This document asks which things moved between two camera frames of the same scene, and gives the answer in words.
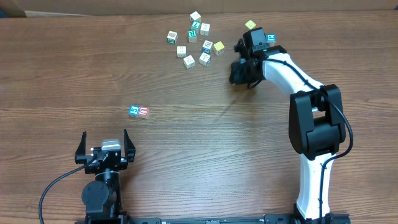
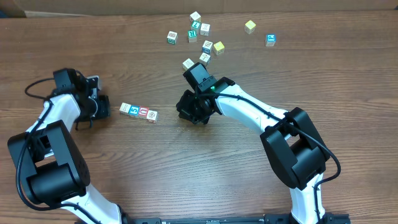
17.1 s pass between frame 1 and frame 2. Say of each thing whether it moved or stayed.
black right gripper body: moved
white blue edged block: stayed
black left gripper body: moved
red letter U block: stayed
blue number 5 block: stayed
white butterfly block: moved
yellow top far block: stayed
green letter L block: stayed
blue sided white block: stayed
